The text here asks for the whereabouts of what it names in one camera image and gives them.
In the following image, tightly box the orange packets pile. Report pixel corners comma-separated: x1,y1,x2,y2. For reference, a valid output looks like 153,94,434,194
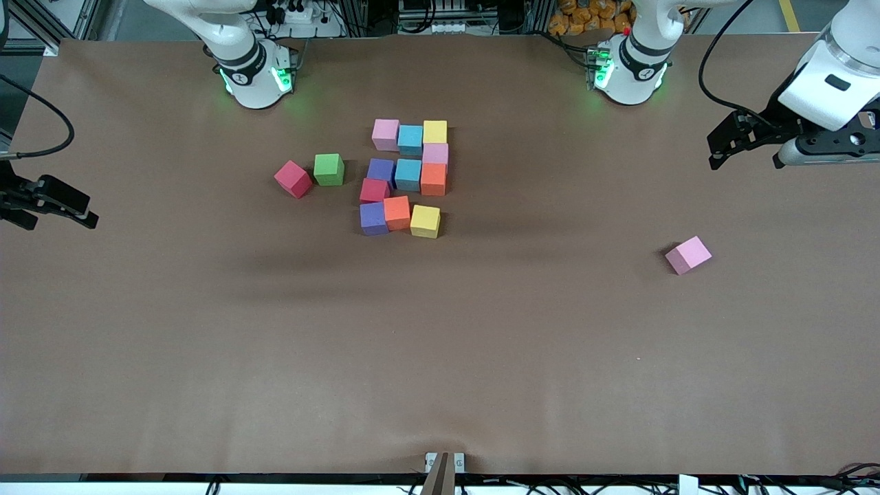
548,0,637,36

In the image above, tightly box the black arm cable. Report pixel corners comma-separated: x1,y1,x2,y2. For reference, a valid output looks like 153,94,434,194
698,0,781,130
0,74,75,160

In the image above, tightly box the orange foam cube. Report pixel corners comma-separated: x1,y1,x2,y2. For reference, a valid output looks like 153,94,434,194
383,195,412,232
420,163,448,197

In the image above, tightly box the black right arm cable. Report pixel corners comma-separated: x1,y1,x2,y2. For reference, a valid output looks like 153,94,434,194
0,74,75,160

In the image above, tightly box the brown table cover sheet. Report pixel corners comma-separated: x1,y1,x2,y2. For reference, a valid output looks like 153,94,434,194
0,34,880,476

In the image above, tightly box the green foam cube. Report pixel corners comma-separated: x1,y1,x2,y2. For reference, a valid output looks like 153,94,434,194
313,153,345,187

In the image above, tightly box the white electrical box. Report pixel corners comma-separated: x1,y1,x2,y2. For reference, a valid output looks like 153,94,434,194
397,0,475,35

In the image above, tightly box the white power strip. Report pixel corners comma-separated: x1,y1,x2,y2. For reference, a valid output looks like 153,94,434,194
256,0,344,39

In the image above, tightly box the cyan foam cube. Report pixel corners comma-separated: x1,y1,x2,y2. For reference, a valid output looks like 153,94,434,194
395,159,422,193
397,124,424,157

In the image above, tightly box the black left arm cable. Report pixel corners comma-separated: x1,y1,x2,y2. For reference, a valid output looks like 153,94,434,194
698,0,781,130

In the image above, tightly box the aluminium frame profile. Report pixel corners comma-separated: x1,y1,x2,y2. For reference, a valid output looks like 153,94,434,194
0,0,100,57
825,0,880,49

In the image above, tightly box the silver bracket with brown post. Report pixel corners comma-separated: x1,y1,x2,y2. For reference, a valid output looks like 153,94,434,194
421,452,467,495

